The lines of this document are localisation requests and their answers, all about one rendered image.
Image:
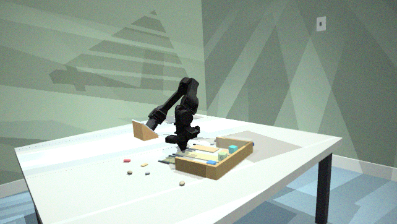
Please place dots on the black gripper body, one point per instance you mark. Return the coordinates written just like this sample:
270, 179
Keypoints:
174, 139

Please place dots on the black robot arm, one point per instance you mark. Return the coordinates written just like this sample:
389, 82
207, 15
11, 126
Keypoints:
183, 112

